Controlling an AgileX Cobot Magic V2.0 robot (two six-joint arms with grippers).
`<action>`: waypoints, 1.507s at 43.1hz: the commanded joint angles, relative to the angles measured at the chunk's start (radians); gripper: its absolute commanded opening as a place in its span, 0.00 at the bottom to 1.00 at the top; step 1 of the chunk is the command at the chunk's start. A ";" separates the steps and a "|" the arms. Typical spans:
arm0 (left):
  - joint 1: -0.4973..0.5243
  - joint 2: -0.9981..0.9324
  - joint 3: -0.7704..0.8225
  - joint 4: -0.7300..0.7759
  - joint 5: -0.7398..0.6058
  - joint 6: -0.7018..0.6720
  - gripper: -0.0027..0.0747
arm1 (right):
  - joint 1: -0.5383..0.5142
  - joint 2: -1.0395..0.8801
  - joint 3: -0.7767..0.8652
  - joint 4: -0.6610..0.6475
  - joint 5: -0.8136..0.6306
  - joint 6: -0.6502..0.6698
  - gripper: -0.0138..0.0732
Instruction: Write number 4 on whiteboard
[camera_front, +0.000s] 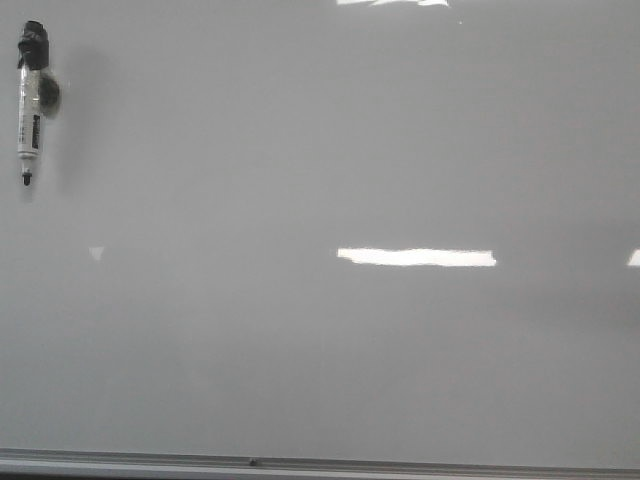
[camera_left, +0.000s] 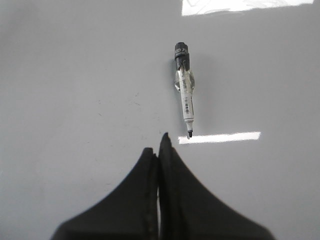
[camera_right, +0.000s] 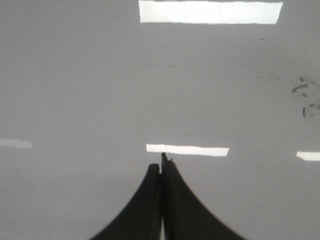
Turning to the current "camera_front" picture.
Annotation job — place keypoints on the white marker with black tape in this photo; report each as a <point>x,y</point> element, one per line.
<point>33,62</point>

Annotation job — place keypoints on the white whiteboard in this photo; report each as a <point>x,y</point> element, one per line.
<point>303,229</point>

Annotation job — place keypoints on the round grey magnet holder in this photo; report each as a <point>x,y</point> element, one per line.
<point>49,93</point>

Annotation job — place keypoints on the aluminium whiteboard bottom frame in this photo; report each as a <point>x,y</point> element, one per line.
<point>60,464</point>

